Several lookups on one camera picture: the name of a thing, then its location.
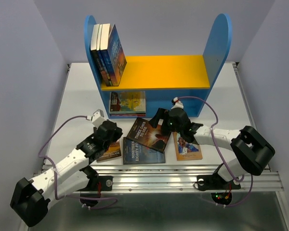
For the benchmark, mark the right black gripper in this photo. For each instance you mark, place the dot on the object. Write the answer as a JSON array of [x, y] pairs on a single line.
[[160, 113]]

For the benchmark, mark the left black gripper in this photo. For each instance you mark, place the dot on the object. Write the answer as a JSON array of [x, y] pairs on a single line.
[[117, 134]]

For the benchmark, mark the Three Days to See book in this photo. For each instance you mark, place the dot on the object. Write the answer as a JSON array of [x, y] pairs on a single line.
[[143, 133]]

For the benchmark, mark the yellow teal paperback book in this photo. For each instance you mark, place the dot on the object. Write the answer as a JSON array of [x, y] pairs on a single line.
[[127, 102]]

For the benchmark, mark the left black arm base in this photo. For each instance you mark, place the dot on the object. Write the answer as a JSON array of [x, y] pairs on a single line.
[[91, 194]]

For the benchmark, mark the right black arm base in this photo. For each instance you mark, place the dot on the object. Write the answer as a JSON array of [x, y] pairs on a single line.
[[223, 189]]

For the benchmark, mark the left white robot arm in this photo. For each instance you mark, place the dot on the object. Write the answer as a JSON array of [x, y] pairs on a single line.
[[33, 198]]

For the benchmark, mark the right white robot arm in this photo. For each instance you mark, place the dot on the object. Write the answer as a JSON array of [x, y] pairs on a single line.
[[252, 151]]

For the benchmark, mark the Little Women floral book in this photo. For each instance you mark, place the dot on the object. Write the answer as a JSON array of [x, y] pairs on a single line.
[[129, 115]]

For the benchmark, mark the dark door cover book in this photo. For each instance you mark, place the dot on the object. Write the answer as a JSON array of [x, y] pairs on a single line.
[[107, 154]]

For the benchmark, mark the Nineteen Eighty-Four blue book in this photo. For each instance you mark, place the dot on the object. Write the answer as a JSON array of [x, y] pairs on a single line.
[[137, 154]]

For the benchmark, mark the orange Othello book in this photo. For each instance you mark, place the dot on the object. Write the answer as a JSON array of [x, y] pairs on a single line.
[[186, 151]]

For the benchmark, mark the blue and yellow bookshelf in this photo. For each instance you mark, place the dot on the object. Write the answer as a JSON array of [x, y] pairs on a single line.
[[164, 77]]

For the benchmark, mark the upright blue orange book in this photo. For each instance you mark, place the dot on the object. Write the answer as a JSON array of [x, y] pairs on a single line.
[[116, 57]]

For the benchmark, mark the leftmost upright dark book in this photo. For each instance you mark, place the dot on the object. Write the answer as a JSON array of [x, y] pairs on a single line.
[[94, 51]]

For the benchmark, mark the middle upright blue book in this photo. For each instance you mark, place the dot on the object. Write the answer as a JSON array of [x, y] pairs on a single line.
[[102, 44]]

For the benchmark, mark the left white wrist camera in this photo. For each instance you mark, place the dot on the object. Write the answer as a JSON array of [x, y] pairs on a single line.
[[97, 118]]

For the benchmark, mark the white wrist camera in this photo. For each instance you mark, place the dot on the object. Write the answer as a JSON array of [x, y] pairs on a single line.
[[97, 118], [176, 103]]

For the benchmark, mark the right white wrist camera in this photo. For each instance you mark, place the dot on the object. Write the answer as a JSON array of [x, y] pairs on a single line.
[[176, 103]]

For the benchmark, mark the aluminium mounting rail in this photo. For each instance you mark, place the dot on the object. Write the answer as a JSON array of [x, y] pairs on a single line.
[[177, 179]]

